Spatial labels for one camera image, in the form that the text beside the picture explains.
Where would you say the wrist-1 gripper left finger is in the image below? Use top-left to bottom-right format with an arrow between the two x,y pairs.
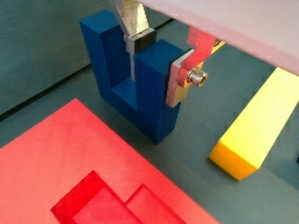
116,0 -> 156,80

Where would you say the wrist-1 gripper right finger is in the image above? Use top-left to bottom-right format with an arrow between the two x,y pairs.
166,27 -> 215,108

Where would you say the blue U-shaped block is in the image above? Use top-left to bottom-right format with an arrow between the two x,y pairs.
79,10 -> 183,143

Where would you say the red board with cutouts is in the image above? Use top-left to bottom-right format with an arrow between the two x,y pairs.
0,100 -> 219,224

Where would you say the yellow long block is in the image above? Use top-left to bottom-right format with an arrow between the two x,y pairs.
210,68 -> 299,180

